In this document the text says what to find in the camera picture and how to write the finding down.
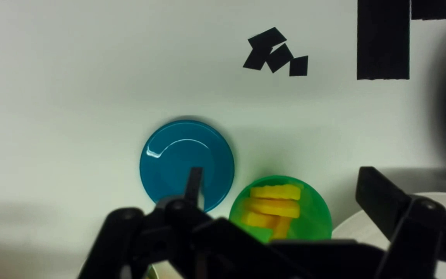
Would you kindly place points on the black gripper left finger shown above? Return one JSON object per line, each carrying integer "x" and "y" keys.
{"x": 131, "y": 237}

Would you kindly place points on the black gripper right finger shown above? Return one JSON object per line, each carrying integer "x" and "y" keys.
{"x": 425, "y": 237}

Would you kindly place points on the green plastic cup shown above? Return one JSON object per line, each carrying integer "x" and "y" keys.
{"x": 316, "y": 217}

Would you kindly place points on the yellow toy fry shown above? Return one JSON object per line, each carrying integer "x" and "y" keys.
{"x": 256, "y": 218}
{"x": 282, "y": 228}
{"x": 278, "y": 192}
{"x": 275, "y": 208}

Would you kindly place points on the blue small plate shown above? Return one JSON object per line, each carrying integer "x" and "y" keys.
{"x": 182, "y": 155}

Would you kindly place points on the black tape scrap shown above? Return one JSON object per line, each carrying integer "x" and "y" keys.
{"x": 262, "y": 48}
{"x": 279, "y": 57}
{"x": 299, "y": 65}

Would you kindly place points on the short black tape strip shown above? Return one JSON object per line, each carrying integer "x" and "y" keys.
{"x": 437, "y": 8}

